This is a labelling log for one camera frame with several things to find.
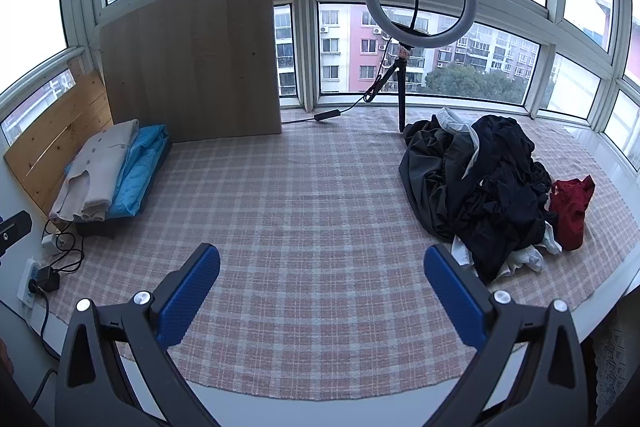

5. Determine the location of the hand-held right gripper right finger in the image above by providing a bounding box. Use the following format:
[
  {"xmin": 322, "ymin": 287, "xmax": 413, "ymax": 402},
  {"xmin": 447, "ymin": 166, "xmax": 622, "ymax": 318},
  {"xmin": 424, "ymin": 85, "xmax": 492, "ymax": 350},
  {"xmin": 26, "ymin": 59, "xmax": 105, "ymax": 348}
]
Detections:
[{"xmin": 415, "ymin": 244, "xmax": 598, "ymax": 427}]

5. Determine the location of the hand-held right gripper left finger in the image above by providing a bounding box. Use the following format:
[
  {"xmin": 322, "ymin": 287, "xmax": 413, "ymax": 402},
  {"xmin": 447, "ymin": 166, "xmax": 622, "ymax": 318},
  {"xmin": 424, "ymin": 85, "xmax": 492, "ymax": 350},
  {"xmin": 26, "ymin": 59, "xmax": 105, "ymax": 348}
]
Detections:
[{"xmin": 54, "ymin": 243, "xmax": 236, "ymax": 427}]

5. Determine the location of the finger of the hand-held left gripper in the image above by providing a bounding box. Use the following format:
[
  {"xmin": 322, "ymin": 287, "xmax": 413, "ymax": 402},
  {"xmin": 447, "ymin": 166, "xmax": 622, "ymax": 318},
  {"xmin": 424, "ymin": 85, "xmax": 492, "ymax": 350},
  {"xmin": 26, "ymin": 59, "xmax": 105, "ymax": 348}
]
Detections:
[{"xmin": 0, "ymin": 209, "xmax": 33, "ymax": 260}]

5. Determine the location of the navy blue hooded sweatshirt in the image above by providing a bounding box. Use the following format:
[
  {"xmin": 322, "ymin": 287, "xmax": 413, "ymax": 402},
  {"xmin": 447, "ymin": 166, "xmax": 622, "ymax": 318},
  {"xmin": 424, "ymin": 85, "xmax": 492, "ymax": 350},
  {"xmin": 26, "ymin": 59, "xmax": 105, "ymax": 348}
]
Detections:
[{"xmin": 440, "ymin": 116, "xmax": 558, "ymax": 285}]

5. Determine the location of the black power adapter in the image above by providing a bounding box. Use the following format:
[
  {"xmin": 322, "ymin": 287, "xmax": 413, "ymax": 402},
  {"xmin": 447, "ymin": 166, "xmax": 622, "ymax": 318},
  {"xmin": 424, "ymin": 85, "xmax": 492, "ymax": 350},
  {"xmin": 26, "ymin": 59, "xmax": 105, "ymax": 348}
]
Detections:
[{"xmin": 30, "ymin": 264, "xmax": 61, "ymax": 294}]

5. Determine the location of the white power strip with plug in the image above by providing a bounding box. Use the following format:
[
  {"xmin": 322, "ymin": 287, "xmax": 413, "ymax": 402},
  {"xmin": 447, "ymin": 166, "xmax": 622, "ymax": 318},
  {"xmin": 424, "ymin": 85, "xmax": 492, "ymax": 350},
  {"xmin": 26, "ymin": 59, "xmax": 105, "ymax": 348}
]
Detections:
[{"xmin": 44, "ymin": 217, "xmax": 87, "ymax": 274}]

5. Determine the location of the white shirt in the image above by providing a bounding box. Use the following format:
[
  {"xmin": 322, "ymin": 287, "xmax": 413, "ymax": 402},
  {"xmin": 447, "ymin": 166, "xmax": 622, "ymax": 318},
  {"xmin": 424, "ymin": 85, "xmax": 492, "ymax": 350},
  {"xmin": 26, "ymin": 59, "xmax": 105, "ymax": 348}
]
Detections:
[{"xmin": 435, "ymin": 107, "xmax": 563, "ymax": 278}]

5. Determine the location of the pine plank panel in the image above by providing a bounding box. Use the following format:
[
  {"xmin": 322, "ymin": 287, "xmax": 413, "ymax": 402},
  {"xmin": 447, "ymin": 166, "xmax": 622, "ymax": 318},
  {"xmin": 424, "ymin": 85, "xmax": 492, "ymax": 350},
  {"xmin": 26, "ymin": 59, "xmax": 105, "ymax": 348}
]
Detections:
[{"xmin": 4, "ymin": 69, "xmax": 115, "ymax": 220}]

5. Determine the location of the folded beige garment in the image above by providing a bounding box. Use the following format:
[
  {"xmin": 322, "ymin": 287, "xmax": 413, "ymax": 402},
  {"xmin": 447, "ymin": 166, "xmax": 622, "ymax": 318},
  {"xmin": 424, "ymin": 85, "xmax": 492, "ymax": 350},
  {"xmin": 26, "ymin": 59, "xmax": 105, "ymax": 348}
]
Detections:
[{"xmin": 48, "ymin": 119, "xmax": 141, "ymax": 224}]

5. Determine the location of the folded light blue garment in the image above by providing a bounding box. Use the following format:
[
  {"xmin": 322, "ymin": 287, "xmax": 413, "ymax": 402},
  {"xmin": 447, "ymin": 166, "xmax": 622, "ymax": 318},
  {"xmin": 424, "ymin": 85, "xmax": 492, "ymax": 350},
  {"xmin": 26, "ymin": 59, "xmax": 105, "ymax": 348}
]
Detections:
[{"xmin": 106, "ymin": 124, "xmax": 170, "ymax": 218}]

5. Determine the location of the pink plaid blanket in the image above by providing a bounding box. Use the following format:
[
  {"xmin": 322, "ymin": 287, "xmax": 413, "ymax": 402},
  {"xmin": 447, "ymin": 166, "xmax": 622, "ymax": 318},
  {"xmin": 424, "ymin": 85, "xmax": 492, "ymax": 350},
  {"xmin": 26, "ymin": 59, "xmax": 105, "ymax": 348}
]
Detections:
[{"xmin": 42, "ymin": 107, "xmax": 638, "ymax": 403}]

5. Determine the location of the red garment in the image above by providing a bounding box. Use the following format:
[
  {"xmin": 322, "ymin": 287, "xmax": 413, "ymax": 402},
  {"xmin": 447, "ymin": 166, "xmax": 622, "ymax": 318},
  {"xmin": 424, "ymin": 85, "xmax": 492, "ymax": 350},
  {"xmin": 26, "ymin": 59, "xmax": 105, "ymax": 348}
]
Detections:
[{"xmin": 549, "ymin": 175, "xmax": 597, "ymax": 251}]

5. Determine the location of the white lace cloth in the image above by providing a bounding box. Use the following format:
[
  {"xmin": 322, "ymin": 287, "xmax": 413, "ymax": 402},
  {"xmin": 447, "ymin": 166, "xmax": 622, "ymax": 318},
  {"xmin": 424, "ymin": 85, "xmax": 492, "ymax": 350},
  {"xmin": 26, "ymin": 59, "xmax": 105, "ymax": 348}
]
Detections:
[{"xmin": 592, "ymin": 307, "xmax": 640, "ymax": 427}]

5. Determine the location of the black tripod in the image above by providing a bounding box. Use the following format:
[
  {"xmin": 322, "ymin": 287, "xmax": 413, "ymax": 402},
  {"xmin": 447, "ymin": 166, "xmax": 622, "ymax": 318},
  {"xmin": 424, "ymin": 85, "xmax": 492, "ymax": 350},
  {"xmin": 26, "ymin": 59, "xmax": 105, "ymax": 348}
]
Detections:
[{"xmin": 370, "ymin": 42, "xmax": 416, "ymax": 132}]

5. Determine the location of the large wooden board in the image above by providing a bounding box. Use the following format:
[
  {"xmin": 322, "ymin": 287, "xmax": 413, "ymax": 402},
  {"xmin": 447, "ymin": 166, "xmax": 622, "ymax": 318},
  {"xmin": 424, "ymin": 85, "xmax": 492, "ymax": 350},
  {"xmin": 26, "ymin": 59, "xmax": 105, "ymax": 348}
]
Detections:
[{"xmin": 100, "ymin": 0, "xmax": 283, "ymax": 142}]

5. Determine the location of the black ring light cable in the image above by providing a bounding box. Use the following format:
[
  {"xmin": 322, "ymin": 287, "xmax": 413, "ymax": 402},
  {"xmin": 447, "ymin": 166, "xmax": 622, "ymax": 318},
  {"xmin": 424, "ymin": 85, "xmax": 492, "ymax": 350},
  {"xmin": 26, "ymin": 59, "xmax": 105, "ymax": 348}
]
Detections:
[{"xmin": 282, "ymin": 37, "xmax": 396, "ymax": 125}]

